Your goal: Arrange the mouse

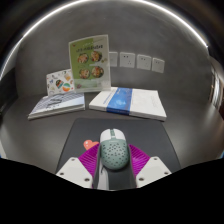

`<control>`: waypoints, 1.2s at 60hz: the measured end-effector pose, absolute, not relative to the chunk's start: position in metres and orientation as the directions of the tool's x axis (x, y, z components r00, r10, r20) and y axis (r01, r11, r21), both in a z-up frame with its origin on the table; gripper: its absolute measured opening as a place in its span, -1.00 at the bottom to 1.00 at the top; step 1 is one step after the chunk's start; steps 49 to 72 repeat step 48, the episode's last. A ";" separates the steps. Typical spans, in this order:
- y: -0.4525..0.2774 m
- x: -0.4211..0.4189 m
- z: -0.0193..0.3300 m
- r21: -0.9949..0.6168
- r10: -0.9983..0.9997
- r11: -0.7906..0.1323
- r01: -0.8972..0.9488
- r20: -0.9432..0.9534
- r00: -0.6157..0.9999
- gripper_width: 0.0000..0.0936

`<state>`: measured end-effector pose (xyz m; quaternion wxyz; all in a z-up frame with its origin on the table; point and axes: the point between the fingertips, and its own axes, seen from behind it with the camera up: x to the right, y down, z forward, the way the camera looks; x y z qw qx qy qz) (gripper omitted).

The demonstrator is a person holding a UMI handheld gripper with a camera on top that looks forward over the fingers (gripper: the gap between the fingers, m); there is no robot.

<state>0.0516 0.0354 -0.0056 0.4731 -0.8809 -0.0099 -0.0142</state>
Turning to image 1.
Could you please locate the white and green computer mouse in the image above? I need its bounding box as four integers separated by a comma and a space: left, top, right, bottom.
99, 128, 131, 172

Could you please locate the grey striped booklet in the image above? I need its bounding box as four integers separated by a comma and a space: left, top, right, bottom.
27, 91, 86, 121

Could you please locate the green menu sign stand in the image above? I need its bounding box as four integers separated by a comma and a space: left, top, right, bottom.
68, 34, 112, 94

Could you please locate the white book with blue band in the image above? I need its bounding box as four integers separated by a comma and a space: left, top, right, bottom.
88, 86, 168, 122

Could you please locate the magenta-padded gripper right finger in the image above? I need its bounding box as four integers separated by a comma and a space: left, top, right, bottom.
128, 143, 173, 189

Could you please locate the small white illustrated card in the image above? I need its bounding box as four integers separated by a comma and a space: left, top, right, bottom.
45, 68, 76, 98

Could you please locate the black framed glass door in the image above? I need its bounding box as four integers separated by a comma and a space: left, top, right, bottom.
208, 59, 224, 118

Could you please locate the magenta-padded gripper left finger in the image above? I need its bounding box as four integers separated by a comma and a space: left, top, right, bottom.
55, 143, 101, 190

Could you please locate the black mouse pad with print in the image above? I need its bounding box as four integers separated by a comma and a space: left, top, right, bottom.
54, 117, 182, 191

